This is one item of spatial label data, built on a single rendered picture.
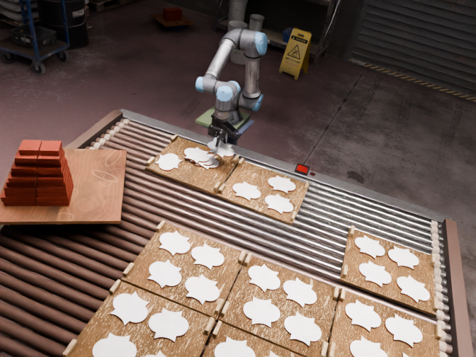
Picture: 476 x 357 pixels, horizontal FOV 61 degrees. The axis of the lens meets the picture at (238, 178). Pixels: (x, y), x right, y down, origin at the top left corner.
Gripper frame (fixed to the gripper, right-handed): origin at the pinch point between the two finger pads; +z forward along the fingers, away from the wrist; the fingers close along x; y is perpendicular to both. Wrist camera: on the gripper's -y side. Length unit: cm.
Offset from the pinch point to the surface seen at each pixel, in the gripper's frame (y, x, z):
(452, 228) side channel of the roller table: -126, -20, 10
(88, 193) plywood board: 35, 64, 0
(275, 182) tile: -32.8, -2.9, 10.3
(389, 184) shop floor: -111, -183, 106
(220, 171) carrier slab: -3.1, 3.9, 11.1
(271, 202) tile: -36.6, 13.3, 10.2
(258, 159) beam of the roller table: -16.4, -21.9, 13.3
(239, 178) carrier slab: -14.5, 3.6, 11.1
